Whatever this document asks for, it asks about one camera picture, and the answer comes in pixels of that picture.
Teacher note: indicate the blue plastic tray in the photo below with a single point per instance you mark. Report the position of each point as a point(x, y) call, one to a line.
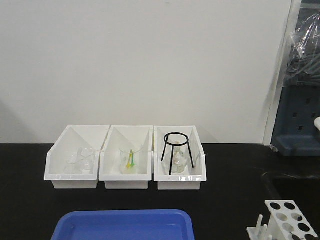
point(152, 224)

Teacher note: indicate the black lab sink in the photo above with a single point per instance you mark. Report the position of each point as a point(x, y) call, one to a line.
point(303, 189)

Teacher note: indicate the right white storage bin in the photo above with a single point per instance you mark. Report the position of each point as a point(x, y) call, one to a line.
point(191, 178)

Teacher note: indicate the white lab faucet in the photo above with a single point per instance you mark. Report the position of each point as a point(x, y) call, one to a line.
point(317, 123)

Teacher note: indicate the black wire tripod stand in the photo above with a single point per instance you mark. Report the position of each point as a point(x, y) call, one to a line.
point(167, 140)

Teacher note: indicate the blue-grey pegboard drying rack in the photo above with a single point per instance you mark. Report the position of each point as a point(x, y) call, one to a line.
point(294, 133)

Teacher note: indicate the plastic bag of pegs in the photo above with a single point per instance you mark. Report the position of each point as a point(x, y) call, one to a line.
point(303, 67)

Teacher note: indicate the round-bottom glass flask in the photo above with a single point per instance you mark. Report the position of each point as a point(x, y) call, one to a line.
point(175, 158)

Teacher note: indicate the middle white storage bin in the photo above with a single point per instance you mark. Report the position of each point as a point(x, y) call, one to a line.
point(109, 163)

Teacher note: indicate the left white storage bin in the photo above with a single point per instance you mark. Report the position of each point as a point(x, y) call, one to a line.
point(72, 138)

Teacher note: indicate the clear glassware in left bin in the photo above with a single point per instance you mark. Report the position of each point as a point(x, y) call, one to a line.
point(81, 162)

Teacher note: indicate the yellow green plastic spoons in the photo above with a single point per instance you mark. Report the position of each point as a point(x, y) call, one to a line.
point(130, 162)

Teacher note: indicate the white storage bin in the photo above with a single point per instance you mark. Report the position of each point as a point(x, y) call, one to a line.
point(72, 138)
point(191, 178)
point(109, 163)

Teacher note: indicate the clear glass beaker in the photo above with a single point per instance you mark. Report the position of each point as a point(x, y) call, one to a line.
point(124, 153)

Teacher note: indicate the white test tube rack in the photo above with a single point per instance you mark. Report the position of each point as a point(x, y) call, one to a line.
point(286, 222)

